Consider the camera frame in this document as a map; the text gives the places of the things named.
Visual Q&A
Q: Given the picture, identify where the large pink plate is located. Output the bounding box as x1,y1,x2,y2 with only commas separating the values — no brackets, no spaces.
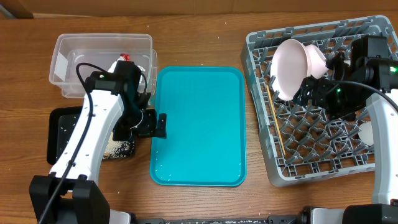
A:
270,39,310,101

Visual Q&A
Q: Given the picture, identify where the grey dishwasher rack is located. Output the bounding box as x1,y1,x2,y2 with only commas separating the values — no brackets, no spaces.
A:
241,16,397,187

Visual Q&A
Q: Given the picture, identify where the teal serving tray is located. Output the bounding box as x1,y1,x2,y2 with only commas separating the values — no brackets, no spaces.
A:
150,66,247,187

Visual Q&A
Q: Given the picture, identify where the white paper cup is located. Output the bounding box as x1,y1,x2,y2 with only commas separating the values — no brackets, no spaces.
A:
358,121,374,146

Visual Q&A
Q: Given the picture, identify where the wooden chopstick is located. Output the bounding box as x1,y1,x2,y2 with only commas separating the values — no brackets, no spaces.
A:
266,85,286,156

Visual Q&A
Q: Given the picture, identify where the pink bowl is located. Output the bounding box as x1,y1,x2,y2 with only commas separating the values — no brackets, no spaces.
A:
305,44,328,79

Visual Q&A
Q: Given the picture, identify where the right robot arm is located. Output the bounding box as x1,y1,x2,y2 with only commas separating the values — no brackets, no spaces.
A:
151,35,397,223

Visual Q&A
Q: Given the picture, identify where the clear plastic bin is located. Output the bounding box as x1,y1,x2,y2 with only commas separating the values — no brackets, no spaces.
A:
49,33,157,98

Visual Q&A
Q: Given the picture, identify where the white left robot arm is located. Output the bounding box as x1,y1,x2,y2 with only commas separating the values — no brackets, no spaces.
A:
29,60,167,223

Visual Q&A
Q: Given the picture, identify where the white napkin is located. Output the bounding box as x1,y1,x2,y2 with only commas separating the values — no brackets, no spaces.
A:
108,61,145,83

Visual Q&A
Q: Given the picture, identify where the black waste tray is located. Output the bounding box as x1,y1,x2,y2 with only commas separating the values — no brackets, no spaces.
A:
47,106,136,165

